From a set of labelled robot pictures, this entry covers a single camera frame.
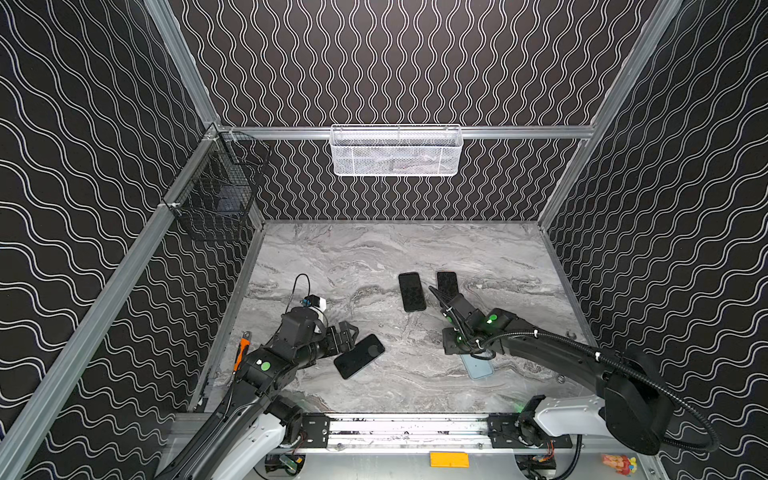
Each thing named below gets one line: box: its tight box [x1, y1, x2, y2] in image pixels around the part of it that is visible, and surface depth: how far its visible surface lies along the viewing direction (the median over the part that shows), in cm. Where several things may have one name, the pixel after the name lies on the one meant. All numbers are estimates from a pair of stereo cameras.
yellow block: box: [429, 452, 470, 468], surface depth 72 cm
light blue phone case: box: [460, 354, 495, 380], surface depth 86 cm
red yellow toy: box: [601, 454, 637, 477], surface depth 69 cm
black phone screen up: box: [333, 334, 385, 379], surface depth 87 cm
